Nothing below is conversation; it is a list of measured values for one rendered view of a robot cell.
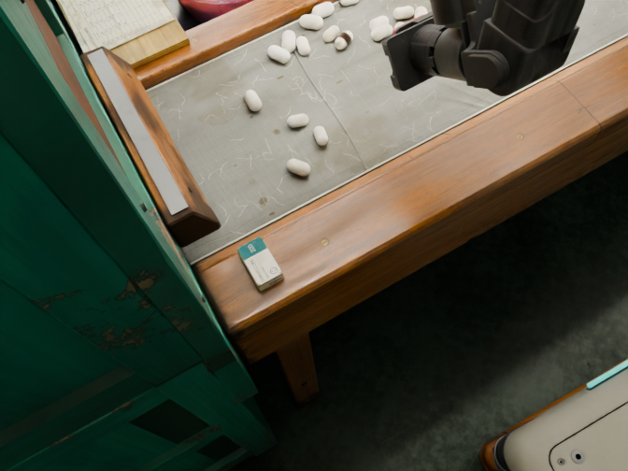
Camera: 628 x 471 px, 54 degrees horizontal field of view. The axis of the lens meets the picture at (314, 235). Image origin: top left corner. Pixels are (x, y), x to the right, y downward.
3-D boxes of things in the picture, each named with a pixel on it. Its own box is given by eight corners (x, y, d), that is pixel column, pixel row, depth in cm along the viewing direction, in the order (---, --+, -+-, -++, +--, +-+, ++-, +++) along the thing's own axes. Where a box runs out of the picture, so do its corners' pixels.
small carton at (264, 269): (284, 278, 78) (282, 273, 76) (260, 292, 77) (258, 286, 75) (262, 241, 80) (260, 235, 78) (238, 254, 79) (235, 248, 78)
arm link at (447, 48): (469, 92, 63) (515, 72, 64) (456, 26, 60) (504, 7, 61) (435, 85, 69) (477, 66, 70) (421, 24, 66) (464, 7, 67)
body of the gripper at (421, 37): (378, 39, 72) (408, 43, 65) (449, 5, 74) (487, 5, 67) (394, 91, 75) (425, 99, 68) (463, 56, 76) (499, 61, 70)
